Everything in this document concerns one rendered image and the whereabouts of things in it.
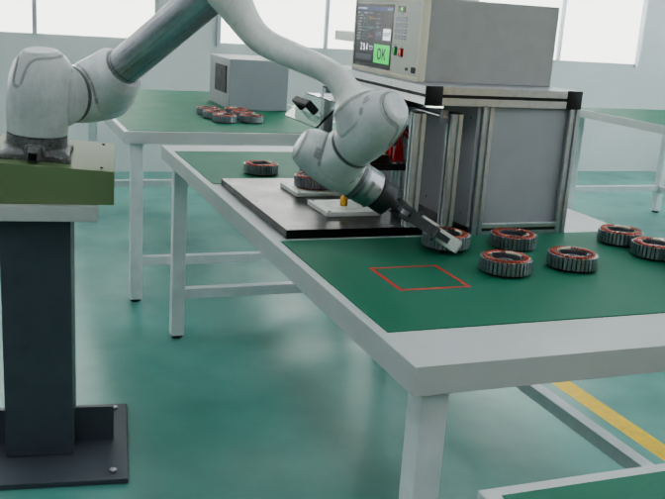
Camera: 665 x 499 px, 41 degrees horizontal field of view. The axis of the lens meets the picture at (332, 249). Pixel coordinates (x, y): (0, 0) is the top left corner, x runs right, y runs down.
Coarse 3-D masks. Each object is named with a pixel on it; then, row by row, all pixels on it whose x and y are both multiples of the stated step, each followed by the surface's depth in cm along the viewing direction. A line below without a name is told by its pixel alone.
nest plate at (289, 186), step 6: (282, 186) 257; (288, 186) 253; (294, 186) 254; (294, 192) 247; (300, 192) 246; (306, 192) 246; (312, 192) 247; (318, 192) 247; (324, 192) 248; (330, 192) 249; (336, 192) 249
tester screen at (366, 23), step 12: (360, 12) 251; (372, 12) 243; (384, 12) 236; (360, 24) 251; (372, 24) 243; (384, 24) 236; (360, 36) 251; (372, 36) 244; (372, 48) 244; (360, 60) 252; (372, 60) 244
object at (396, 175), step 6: (384, 156) 230; (372, 162) 229; (378, 162) 230; (384, 162) 230; (390, 162) 233; (402, 162) 233; (378, 168) 230; (384, 168) 230; (390, 168) 231; (396, 168) 232; (402, 168) 232; (396, 174) 235; (396, 180) 236
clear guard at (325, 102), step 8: (304, 96) 226; (312, 96) 222; (320, 96) 220; (328, 96) 221; (320, 104) 214; (328, 104) 211; (408, 104) 214; (416, 104) 216; (288, 112) 226; (296, 112) 222; (304, 112) 218; (320, 112) 210; (328, 112) 207; (296, 120) 219; (304, 120) 214; (312, 120) 210; (320, 120) 207
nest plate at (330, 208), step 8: (312, 200) 236; (320, 200) 237; (328, 200) 238; (336, 200) 238; (320, 208) 228; (328, 208) 228; (336, 208) 229; (344, 208) 229; (352, 208) 230; (360, 208) 231; (368, 208) 231; (328, 216) 224; (336, 216) 225; (344, 216) 226
